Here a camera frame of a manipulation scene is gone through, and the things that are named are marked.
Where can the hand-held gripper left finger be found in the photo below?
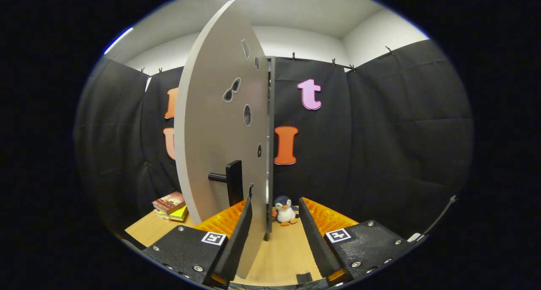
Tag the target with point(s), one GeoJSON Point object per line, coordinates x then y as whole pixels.
{"type": "Point", "coordinates": [239, 243]}

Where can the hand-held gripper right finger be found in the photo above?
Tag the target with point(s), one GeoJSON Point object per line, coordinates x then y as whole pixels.
{"type": "Point", "coordinates": [317, 243]}

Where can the black backdrop cloth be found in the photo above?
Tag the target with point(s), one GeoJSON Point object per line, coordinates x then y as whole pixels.
{"type": "Point", "coordinates": [380, 133]}

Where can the penguin plush toy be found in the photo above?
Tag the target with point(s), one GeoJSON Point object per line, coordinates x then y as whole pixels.
{"type": "Point", "coordinates": [286, 214]}

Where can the narrow ceiling light panel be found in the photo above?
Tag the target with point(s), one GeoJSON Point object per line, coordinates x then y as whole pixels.
{"type": "Point", "coordinates": [118, 40]}

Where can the brown book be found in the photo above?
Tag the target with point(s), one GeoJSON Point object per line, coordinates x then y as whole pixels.
{"type": "Point", "coordinates": [169, 202]}

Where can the yellow book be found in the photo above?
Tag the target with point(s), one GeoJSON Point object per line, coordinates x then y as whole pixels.
{"type": "Point", "coordinates": [179, 214]}

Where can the dark grey shoe cabinet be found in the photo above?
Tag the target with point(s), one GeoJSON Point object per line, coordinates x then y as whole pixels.
{"type": "Point", "coordinates": [271, 112]}

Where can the beige shoe cabinet door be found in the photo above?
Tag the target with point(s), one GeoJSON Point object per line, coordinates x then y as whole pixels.
{"type": "Point", "coordinates": [207, 133]}

